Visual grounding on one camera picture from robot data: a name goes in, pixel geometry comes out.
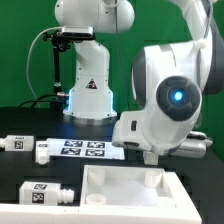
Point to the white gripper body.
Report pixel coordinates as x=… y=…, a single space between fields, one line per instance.
x=195 y=145

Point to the white square table top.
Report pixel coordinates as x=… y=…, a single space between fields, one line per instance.
x=125 y=186

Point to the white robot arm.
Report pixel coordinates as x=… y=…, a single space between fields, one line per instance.
x=168 y=81

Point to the white sheet with tags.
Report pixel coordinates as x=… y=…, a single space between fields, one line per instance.
x=84 y=149

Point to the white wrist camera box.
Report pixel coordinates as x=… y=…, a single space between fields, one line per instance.
x=135 y=130

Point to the silver background camera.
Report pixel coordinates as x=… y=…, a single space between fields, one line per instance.
x=78 y=33

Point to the black camera stand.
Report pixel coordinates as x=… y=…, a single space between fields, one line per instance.
x=59 y=45

